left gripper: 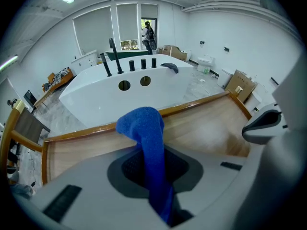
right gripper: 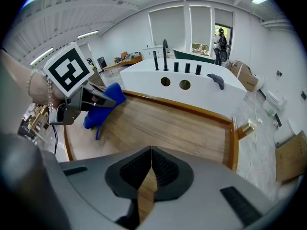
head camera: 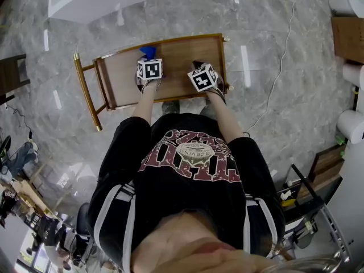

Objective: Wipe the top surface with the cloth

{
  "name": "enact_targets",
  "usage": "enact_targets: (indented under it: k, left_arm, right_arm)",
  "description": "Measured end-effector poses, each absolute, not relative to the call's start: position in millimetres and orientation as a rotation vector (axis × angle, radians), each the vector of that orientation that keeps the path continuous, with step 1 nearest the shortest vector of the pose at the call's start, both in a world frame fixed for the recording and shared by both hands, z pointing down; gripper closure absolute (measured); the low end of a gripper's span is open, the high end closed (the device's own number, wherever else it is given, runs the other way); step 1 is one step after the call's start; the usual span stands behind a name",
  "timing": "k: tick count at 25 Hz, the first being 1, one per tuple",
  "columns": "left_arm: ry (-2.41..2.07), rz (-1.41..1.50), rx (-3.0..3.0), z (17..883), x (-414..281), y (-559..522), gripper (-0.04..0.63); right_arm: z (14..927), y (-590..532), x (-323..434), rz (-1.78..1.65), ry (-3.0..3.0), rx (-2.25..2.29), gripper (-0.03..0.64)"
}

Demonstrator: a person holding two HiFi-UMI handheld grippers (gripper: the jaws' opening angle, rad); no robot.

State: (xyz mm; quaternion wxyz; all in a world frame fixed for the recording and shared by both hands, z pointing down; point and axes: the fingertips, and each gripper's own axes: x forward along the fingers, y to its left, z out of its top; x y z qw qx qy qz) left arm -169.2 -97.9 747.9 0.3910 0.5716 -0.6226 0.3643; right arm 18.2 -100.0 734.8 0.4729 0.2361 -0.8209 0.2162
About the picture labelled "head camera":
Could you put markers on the yellow item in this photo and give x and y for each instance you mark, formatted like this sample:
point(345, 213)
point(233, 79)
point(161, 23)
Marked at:
point(287, 202)

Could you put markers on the green plant sprig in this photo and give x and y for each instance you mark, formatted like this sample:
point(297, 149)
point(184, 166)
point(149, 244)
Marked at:
point(340, 140)

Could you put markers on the black office chair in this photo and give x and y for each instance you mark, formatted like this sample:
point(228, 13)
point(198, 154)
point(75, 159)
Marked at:
point(82, 220)

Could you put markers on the person's left forearm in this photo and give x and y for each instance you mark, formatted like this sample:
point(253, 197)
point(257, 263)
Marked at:
point(145, 107)

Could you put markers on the person's black printed t-shirt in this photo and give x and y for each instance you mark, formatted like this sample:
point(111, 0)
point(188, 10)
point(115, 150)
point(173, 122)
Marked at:
point(185, 209)

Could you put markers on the light wooden table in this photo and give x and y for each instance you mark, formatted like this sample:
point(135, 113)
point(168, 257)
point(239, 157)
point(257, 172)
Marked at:
point(28, 192)

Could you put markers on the white toilet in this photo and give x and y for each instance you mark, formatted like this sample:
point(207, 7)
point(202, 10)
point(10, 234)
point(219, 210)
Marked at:
point(354, 77)
point(345, 4)
point(351, 127)

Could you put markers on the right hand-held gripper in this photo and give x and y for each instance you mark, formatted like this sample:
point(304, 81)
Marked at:
point(203, 80)

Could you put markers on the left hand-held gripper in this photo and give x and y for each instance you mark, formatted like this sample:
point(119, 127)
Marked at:
point(150, 70)

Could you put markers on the brown wooden bench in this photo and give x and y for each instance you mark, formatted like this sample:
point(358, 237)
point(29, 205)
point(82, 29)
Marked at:
point(327, 161)

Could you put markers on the large cardboard box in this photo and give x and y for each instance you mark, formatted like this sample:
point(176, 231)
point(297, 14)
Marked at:
point(348, 38)

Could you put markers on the blue cloth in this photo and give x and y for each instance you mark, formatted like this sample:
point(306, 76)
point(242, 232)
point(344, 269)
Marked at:
point(148, 51)

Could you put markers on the dark wooden side table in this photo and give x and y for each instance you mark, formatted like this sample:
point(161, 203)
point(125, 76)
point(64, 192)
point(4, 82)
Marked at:
point(11, 75)

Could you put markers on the metal glasses frame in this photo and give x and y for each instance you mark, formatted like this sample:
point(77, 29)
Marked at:
point(312, 263)

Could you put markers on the person's right forearm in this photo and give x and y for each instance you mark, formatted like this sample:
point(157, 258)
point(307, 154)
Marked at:
point(224, 115)

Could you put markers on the white counter with holes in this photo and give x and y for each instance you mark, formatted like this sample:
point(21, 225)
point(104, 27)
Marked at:
point(85, 1)

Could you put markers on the black metal rack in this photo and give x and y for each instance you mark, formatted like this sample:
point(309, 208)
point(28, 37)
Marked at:
point(310, 189)

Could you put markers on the person's neck and chin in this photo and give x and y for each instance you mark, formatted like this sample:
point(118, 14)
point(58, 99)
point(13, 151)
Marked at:
point(193, 249)

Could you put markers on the wooden serving cart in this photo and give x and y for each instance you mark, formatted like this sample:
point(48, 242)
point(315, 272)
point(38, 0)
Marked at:
point(119, 75)

